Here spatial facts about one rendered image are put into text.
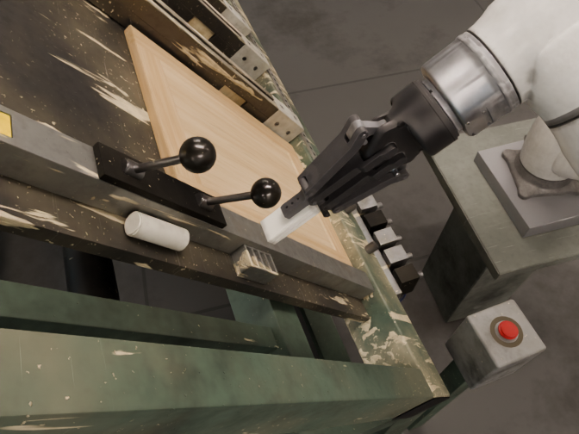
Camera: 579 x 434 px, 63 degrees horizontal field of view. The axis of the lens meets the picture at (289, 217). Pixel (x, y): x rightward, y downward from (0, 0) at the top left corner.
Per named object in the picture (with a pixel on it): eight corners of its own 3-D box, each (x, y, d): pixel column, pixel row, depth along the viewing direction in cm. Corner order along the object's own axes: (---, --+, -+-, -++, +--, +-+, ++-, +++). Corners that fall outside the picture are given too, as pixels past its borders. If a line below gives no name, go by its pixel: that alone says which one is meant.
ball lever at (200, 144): (134, 192, 56) (221, 176, 49) (108, 181, 53) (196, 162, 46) (140, 163, 57) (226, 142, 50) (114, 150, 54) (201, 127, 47)
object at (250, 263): (264, 284, 75) (279, 275, 74) (237, 276, 70) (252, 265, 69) (257, 263, 78) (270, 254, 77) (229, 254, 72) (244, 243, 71)
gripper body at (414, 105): (449, 110, 43) (365, 170, 46) (471, 147, 50) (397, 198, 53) (409, 60, 47) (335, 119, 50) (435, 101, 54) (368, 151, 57)
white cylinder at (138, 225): (125, 240, 54) (177, 256, 61) (143, 226, 53) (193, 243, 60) (121, 220, 56) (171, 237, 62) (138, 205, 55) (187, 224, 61)
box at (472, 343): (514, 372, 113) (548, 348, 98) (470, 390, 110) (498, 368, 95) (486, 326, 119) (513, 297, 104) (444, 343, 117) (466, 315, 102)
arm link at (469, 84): (526, 120, 48) (474, 156, 50) (476, 65, 53) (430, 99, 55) (510, 73, 41) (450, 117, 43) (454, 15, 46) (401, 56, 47)
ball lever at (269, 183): (204, 220, 65) (286, 210, 58) (184, 213, 62) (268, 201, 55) (208, 195, 66) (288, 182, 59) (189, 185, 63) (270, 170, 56)
